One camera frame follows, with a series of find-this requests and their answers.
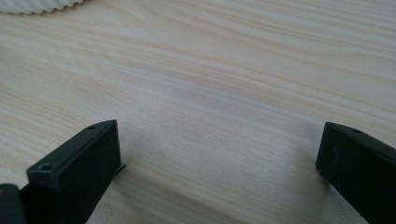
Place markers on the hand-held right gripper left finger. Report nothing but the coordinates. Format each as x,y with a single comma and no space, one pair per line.
77,174

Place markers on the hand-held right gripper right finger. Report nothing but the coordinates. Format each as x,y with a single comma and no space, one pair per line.
361,168

